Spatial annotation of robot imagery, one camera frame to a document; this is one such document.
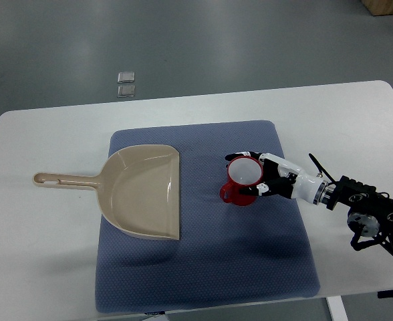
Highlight white table leg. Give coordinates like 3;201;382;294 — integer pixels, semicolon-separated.
326;296;348;321

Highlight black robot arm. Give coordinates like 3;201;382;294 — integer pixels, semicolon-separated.
309;154;393;257

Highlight blue textured mat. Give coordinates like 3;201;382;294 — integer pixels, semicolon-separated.
95;120;320;313

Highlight upper metal floor plate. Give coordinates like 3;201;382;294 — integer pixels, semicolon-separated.
117;72;135;84

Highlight beige plastic dustpan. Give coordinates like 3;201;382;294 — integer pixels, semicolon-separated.
33;144;180;241

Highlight metal floor plate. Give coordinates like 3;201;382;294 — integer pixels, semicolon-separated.
117;72;135;84
117;84;136;98

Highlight lower metal floor plate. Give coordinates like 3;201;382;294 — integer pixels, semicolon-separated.
117;84;136;98

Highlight wooden box corner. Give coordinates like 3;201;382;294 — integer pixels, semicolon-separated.
361;0;393;16

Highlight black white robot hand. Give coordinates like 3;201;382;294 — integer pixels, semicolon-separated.
225;151;328;205

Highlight red cup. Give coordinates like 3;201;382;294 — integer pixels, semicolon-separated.
219;156;263;206

